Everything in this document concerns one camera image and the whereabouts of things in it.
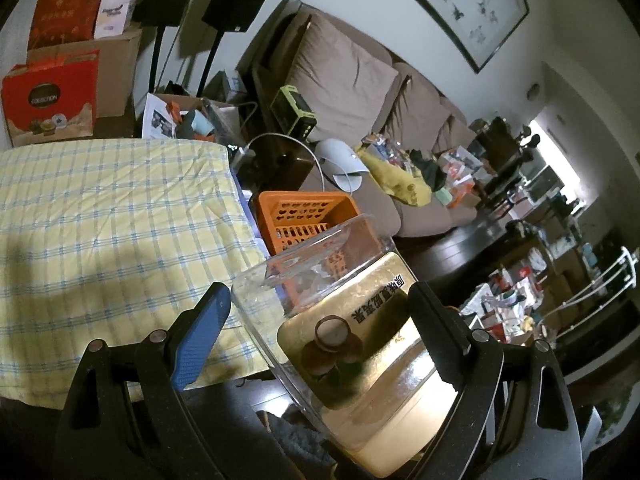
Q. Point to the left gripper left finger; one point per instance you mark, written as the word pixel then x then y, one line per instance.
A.
pixel 124 418

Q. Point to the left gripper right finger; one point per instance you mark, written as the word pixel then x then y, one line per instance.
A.
pixel 512 417

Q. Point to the tan boxed packet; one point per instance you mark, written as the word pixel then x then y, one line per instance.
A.
pixel 330 317

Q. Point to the yellow checked tablecloth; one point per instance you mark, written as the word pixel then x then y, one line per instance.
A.
pixel 108 239

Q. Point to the purple plastic package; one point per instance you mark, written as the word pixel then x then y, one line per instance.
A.
pixel 246 201

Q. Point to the yellow cloth on sofa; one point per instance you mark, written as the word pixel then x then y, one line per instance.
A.
pixel 407 187

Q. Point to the orange plastic basket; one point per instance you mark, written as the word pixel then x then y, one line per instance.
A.
pixel 310 224

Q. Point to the far beige cushion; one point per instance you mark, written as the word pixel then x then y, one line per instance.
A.
pixel 454 133

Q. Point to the white nail lamp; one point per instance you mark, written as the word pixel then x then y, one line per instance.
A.
pixel 341 164

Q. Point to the middle beige cushion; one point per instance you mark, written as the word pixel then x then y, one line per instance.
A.
pixel 416 117

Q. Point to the red collection gift box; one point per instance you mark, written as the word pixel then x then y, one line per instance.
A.
pixel 52 100

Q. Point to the brown sofa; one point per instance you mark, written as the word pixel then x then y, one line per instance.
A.
pixel 277 44

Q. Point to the green black power station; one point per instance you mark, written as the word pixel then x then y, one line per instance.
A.
pixel 292 113

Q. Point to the brown cardboard box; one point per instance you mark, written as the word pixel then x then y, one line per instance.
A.
pixel 117 63

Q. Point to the large beige cushion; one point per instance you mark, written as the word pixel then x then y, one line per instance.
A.
pixel 343 84

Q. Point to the small pink white box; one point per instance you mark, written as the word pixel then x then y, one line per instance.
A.
pixel 114 16

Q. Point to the red gift box upper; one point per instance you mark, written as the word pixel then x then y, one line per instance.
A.
pixel 62 22

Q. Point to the right black speaker on stand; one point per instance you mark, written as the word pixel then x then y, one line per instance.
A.
pixel 226 16

